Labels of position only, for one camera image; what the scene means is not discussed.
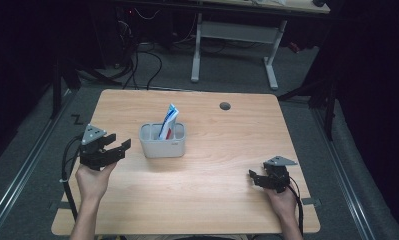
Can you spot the black metal stand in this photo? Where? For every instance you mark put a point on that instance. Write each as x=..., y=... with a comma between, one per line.
x=325, y=100
x=57, y=86

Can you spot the translucent grey plastic container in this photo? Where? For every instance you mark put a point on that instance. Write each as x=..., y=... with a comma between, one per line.
x=163, y=146

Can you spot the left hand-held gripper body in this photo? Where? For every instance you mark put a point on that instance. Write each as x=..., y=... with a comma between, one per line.
x=95, y=151

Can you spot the metal floor rail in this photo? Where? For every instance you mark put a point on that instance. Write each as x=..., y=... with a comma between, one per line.
x=345, y=180
x=23, y=170

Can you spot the grey tape strip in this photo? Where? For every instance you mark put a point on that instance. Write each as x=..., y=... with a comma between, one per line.
x=62, y=205
x=311, y=201

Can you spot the person's left hand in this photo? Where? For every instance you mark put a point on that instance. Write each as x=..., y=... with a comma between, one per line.
x=93, y=183

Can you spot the white-legged wooden desk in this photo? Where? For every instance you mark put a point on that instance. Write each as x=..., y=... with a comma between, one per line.
x=238, y=31

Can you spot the white red blue toothpaste tube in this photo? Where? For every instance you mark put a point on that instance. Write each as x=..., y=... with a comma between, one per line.
x=169, y=121

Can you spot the person's right hand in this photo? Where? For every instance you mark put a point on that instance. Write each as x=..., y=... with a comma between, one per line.
x=283, y=203

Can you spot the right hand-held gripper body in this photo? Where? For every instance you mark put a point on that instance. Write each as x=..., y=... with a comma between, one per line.
x=277, y=176

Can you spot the small red object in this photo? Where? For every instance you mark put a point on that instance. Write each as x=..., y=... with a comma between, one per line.
x=294, y=47

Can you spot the black zigzag floor tape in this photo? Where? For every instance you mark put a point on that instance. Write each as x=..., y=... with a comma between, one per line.
x=77, y=119

